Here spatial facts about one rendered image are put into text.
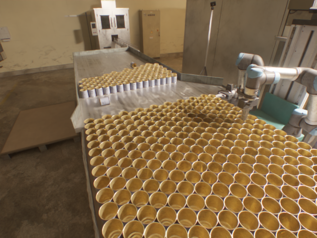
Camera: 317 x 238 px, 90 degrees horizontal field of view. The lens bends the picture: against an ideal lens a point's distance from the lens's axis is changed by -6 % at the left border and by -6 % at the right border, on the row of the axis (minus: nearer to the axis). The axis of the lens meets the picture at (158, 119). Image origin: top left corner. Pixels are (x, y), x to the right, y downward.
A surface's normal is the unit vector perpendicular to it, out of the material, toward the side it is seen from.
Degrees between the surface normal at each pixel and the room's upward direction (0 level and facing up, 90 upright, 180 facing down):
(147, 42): 90
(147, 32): 90
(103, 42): 90
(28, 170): 0
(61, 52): 90
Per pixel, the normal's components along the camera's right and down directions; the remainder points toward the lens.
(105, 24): 0.42, 0.48
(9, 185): 0.00, -0.85
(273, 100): -0.93, 0.20
